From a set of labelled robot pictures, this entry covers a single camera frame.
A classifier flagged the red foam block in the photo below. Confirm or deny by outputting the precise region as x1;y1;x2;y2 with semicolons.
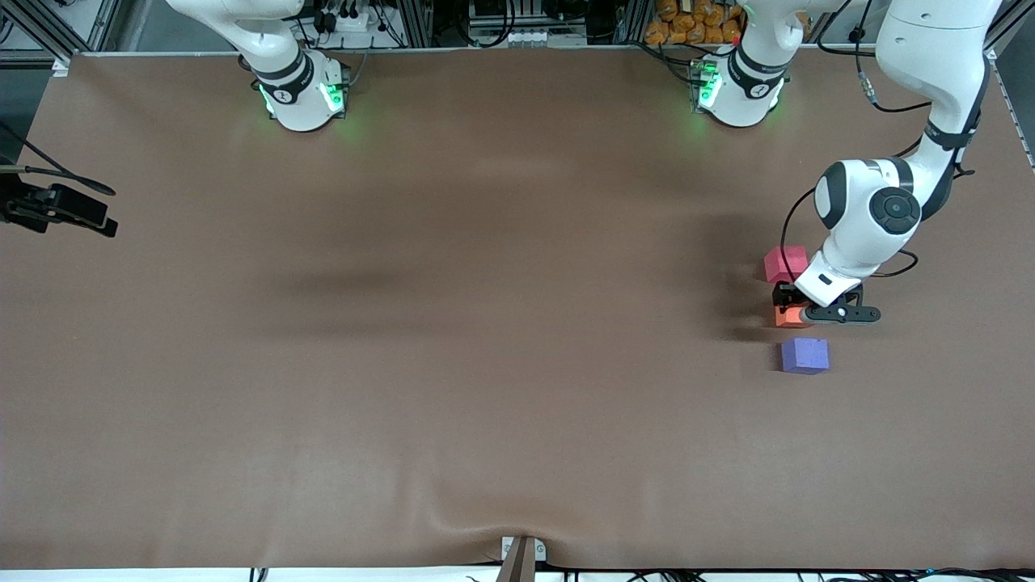
763;245;810;285

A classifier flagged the purple foam block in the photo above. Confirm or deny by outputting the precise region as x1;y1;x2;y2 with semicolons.
780;336;830;376

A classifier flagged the brown table mat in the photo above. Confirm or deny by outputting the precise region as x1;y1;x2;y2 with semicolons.
0;44;1035;571

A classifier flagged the pile of orange objects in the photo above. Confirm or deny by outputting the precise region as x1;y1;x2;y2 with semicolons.
644;0;745;47

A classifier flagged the white power strip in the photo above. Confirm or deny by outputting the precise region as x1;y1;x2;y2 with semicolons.
327;10;381;35

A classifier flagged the table edge clamp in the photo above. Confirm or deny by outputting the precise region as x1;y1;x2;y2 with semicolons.
500;535;547;582

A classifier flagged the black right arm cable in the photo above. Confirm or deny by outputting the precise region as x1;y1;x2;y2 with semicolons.
0;121;116;196

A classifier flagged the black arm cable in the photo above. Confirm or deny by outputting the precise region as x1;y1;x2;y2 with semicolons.
0;121;116;196
779;0;979;284

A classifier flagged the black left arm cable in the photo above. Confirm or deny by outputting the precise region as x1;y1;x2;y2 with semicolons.
779;0;979;284

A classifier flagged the aluminium corner frame rail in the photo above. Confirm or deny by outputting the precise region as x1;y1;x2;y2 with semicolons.
0;0;75;78
982;0;1035;167

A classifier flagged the aluminium frame post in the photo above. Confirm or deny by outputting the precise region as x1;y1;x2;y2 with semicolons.
616;0;652;45
395;0;433;48

